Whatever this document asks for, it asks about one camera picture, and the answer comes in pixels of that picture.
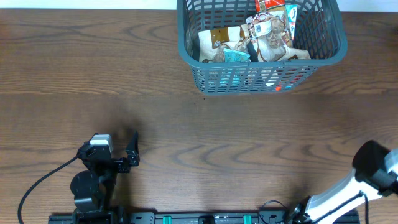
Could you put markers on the red San Remo spaghetti pack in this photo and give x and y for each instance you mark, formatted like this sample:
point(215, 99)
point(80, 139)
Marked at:
point(269, 5)

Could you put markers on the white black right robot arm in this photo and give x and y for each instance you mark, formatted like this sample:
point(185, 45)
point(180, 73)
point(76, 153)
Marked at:
point(373, 176)

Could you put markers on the grey plastic lattice basket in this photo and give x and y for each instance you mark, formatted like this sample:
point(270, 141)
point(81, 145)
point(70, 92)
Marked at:
point(319, 30)

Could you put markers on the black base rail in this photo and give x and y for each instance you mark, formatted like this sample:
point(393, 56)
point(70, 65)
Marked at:
point(275, 216)

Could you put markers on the teal white snack packet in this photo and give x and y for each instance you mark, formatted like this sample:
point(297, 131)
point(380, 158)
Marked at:
point(235, 56)

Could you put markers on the blue Kleenex tissue pack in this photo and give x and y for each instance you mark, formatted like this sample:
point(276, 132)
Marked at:
point(291, 10)

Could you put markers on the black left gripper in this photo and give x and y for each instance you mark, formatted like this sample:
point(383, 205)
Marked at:
point(124, 167)

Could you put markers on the beige brown snack bag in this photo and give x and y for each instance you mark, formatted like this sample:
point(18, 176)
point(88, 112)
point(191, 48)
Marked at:
point(270, 38)

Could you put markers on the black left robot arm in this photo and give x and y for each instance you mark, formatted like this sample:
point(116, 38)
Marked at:
point(93, 189)

